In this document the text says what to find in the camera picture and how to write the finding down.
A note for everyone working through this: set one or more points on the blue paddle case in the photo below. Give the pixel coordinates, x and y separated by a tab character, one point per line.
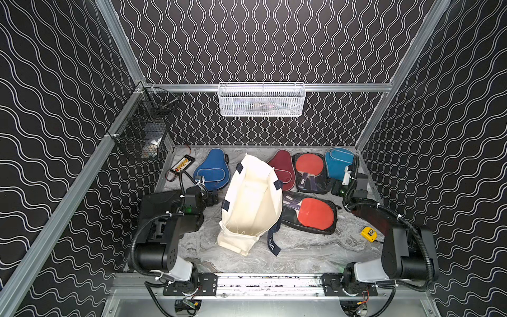
214	170

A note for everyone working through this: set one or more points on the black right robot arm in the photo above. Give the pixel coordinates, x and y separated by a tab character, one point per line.
408	255

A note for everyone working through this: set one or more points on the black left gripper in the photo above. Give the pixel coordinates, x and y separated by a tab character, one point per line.
212	199

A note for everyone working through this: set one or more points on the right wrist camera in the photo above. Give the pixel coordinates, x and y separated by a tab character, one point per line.
348	176

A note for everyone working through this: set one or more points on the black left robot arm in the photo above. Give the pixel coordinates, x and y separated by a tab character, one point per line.
160	260

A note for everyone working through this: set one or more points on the yellow tape measure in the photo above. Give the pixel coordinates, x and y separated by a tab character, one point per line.
369	234

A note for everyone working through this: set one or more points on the black wire basket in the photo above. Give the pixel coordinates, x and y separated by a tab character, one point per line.
143	128

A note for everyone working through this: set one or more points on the black yellow device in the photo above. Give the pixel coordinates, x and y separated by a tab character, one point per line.
181	165

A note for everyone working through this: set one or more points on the white wire mesh basket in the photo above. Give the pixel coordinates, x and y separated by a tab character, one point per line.
261	99

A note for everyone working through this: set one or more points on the maroon paddle case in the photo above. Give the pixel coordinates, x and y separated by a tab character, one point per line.
283	166

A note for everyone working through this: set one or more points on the cream canvas tote bag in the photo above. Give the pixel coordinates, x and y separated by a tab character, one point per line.
252	205

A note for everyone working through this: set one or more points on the teal paddle case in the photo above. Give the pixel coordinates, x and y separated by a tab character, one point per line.
337	160

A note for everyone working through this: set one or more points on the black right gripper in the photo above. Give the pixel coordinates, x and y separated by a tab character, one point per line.
337	184

